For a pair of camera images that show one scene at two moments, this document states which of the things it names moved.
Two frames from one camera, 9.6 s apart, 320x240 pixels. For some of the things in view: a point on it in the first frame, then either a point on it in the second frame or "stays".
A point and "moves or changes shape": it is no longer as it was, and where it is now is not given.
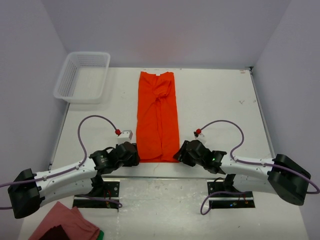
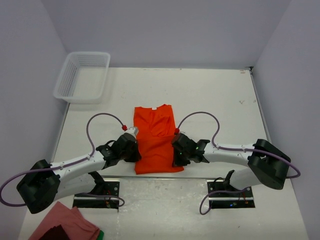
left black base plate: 108,198 stays
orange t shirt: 157,123 moves or changes shape
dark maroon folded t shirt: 56,233 stays
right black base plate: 242,200 stays
